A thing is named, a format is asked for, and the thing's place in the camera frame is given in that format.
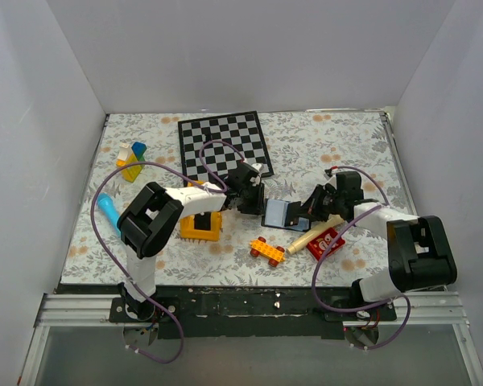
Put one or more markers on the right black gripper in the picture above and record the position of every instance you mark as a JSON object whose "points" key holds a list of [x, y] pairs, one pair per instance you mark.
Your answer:
{"points": [[311, 207]]}

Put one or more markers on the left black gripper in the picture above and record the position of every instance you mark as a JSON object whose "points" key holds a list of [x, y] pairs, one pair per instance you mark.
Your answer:
{"points": [[256, 209]]}

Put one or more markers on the black leather card holder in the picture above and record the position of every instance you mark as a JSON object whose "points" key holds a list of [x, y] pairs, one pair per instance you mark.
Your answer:
{"points": [[274, 216]]}

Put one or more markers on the yellow plastic bin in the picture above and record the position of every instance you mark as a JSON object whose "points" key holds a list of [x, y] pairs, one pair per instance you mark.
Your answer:
{"points": [[199, 198]]}

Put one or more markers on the black card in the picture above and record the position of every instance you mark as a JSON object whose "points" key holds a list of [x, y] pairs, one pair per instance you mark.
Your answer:
{"points": [[292, 213], [202, 221]]}

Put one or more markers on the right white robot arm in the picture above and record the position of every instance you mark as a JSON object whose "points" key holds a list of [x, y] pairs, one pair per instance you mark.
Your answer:
{"points": [[418, 252]]}

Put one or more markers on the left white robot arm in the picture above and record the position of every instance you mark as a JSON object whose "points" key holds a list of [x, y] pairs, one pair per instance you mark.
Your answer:
{"points": [[147, 224]]}

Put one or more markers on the cream toy microphone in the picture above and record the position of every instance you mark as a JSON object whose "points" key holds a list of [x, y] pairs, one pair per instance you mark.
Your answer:
{"points": [[302, 242]]}

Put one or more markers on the floral table mat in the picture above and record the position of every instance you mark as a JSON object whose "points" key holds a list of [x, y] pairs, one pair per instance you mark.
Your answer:
{"points": [[301, 147]]}

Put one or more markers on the red owl toy block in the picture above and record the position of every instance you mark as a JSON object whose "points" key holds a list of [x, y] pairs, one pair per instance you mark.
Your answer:
{"points": [[318, 245]]}

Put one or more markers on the orange toy car block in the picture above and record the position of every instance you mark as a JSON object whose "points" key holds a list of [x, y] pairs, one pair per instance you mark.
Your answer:
{"points": [[274, 255]]}

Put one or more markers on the black white chessboard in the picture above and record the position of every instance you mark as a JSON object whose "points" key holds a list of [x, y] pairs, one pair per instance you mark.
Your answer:
{"points": [[218, 142]]}

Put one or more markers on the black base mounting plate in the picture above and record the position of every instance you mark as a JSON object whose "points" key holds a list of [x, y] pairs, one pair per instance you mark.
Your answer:
{"points": [[235, 312]]}

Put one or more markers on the colourful stacked toy blocks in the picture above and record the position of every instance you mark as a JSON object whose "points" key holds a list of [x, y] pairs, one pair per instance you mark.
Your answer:
{"points": [[130, 155]]}

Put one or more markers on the blue toy microphone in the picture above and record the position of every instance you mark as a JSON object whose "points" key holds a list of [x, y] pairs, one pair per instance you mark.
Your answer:
{"points": [[106, 205]]}

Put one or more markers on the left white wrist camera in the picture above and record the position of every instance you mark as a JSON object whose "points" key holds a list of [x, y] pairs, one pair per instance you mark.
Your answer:
{"points": [[256, 180]]}

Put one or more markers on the aluminium frame rail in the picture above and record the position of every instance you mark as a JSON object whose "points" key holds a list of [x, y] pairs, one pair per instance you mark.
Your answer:
{"points": [[63, 310]]}

